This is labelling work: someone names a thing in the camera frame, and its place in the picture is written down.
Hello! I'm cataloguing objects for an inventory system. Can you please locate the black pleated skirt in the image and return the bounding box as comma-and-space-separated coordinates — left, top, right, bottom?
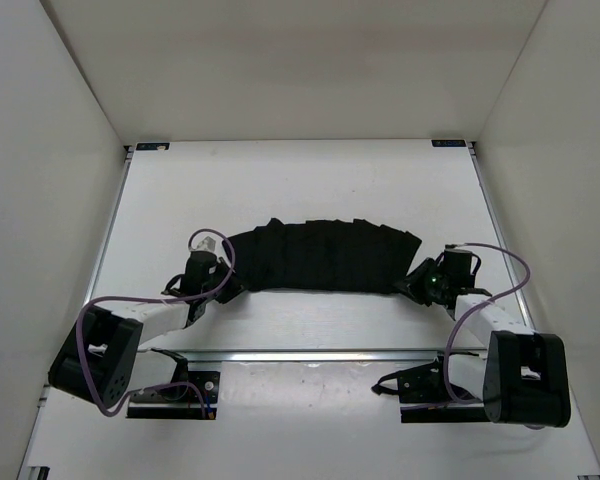
223, 218, 422, 294

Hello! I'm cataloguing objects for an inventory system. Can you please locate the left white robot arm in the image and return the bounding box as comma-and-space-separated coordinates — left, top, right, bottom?
48, 242, 246, 419

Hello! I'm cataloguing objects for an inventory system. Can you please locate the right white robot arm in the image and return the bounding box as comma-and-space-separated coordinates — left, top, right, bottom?
373, 242, 571, 429

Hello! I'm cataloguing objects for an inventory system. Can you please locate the left corner label sticker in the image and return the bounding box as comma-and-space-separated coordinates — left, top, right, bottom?
135, 142, 170, 151

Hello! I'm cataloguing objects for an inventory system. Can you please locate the corner label sticker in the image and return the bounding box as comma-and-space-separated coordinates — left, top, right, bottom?
135, 142, 170, 151
431, 139, 467, 148

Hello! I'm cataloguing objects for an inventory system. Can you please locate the right corner label sticker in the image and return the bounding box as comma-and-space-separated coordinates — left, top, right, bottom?
431, 139, 467, 148

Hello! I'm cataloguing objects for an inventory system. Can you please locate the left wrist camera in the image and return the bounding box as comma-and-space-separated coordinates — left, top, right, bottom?
191, 236, 216, 253

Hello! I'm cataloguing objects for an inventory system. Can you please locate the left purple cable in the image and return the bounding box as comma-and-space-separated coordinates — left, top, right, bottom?
78, 228, 237, 417

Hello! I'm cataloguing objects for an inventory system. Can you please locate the aluminium front rail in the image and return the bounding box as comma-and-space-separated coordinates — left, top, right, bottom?
72, 348, 546, 364

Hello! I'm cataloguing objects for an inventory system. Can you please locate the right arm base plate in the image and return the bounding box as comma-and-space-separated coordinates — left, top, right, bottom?
371, 359, 489, 424

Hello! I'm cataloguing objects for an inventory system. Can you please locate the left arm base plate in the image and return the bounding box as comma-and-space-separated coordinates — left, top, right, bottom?
126, 363, 221, 421

